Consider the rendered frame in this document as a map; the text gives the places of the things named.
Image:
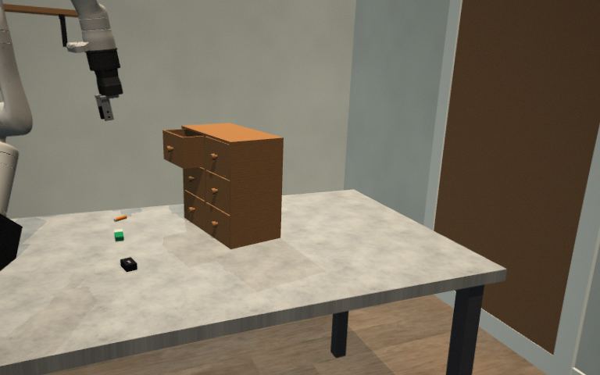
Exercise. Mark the brown wooden drawer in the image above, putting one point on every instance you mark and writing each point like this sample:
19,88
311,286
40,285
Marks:
183,148
217,190
194,180
217,156
218,223
198,216

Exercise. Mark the brown chest of drawers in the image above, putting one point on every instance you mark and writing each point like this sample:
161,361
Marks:
256,171

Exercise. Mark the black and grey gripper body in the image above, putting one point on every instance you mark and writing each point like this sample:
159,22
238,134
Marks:
101,51

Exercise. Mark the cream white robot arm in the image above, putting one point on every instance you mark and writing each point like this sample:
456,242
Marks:
15,114

